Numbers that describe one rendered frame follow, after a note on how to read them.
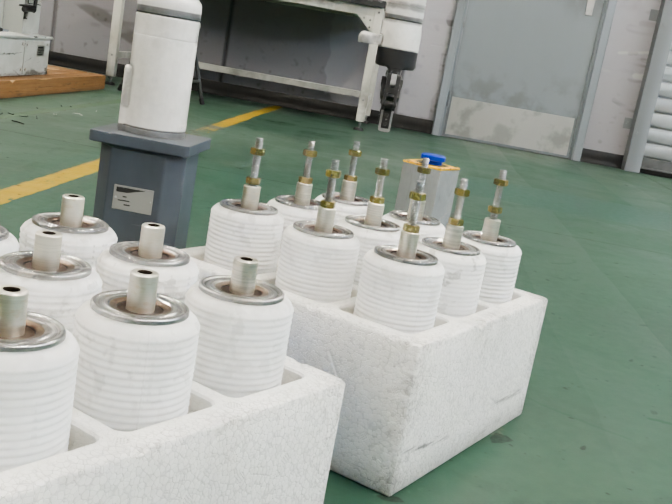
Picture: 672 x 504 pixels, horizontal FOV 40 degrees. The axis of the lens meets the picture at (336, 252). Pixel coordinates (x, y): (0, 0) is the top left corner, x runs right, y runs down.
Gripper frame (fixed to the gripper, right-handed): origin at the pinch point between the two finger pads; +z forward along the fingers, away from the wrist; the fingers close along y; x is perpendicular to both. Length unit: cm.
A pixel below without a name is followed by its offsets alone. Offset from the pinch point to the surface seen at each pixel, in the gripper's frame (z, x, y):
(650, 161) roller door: 35, -191, 437
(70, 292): 8, 26, -101
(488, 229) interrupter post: 7, -15, -49
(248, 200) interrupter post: 7, 17, -57
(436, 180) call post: 4.3, -8.8, -28.0
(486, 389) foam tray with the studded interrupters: 25, -17, -60
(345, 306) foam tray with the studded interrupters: 15, 3, -68
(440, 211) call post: 9.4, -10.7, -26.0
